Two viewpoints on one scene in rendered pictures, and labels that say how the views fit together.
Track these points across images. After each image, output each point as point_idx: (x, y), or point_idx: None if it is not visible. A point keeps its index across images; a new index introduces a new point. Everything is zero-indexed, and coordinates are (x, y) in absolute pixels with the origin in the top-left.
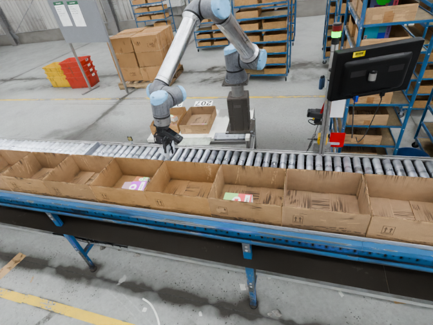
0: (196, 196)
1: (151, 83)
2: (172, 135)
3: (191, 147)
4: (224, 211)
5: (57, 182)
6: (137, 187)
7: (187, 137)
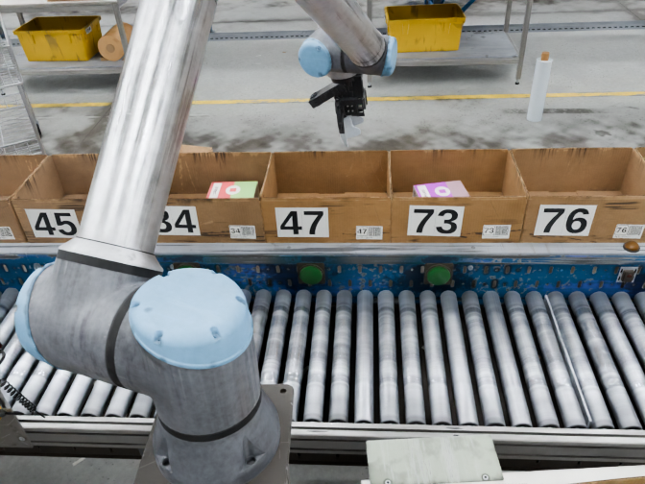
0: (290, 152)
1: (388, 39)
2: (324, 87)
3: (431, 428)
4: (250, 176)
5: (588, 150)
6: (430, 190)
7: (478, 483)
